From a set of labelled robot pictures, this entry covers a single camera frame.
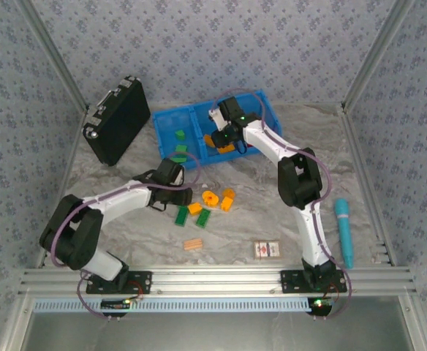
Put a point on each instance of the orange arch lego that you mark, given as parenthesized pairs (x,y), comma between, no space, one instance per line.
(225,148)

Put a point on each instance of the round orange lego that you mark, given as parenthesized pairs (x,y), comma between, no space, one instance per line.
(210,197)

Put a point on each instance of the small green lego brick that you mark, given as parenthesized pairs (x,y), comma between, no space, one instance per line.
(180,148)
(179,135)

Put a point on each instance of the small orange lego brick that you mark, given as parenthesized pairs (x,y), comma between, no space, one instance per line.
(229,192)

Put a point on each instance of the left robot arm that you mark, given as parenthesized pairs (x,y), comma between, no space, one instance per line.
(118,199)

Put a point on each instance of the ribbed wooden block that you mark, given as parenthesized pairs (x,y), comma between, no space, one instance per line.
(193,244)

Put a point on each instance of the blue three-compartment bin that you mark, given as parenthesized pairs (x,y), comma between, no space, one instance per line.
(169,124)

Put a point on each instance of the black ribbed briefcase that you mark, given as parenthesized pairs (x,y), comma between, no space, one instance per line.
(118,120)

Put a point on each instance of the playing card box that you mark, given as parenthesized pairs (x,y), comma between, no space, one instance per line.
(267,250)

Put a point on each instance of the left circuit board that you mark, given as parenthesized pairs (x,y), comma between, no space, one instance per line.
(115,304)

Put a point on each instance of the circuit board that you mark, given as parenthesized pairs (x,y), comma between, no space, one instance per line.
(319,306)
(115,304)

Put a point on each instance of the teal plastic tool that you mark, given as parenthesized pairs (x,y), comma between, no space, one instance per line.
(344,226)

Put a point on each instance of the right circuit board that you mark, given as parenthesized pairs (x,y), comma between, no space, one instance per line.
(319,306)

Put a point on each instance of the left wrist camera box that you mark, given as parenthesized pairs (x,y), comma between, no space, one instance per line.
(180,178)

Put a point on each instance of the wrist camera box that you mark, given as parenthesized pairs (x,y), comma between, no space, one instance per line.
(216,117)
(180,178)

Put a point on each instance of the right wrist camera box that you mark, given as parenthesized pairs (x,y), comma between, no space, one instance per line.
(216,117)

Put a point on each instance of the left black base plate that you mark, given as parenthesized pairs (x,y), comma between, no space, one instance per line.
(140,283)

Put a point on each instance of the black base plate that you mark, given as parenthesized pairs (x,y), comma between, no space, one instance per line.
(290,281)
(140,283)

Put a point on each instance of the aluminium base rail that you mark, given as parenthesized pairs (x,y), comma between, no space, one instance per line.
(217,279)

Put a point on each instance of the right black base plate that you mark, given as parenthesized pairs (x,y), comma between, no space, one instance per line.
(290,281)

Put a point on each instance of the aluminium frame post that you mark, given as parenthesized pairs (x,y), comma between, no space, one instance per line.
(378,55)
(52,55)

